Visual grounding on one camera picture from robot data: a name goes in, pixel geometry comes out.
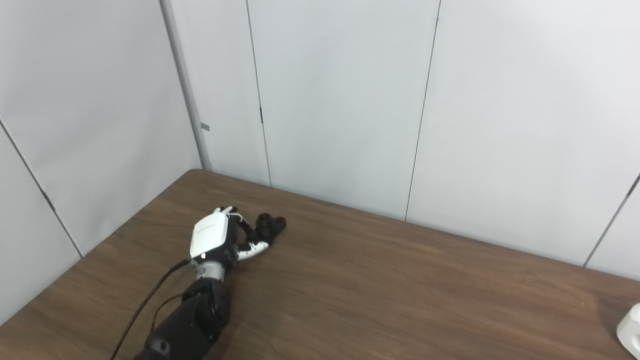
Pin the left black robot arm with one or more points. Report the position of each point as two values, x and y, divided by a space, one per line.
195 320

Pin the black wall panel clip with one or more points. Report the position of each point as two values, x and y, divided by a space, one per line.
260 115

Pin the black flanged holder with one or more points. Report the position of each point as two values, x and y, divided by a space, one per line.
272 225

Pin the round white piece with holes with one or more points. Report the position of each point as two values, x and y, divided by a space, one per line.
631 330

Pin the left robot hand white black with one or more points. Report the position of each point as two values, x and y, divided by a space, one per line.
207 235

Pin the grey wall corner post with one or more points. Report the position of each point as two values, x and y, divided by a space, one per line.
187 95

